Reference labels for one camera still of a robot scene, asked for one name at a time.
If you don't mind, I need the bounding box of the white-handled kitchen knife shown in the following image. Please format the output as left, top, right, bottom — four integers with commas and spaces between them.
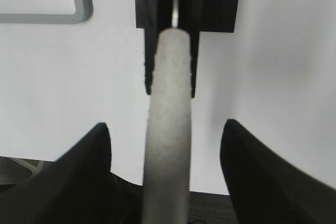
142, 0, 191, 223

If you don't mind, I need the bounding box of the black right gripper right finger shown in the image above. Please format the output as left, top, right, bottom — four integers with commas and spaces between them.
220, 119, 335, 223

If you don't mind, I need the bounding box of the white cutting board grey rim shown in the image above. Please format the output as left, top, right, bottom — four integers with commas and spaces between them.
1, 0, 93, 24

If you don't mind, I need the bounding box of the black knife stand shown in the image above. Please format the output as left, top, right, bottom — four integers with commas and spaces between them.
135, 0, 238, 94

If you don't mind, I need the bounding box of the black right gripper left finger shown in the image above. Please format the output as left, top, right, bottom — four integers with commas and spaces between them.
1, 123, 142, 223

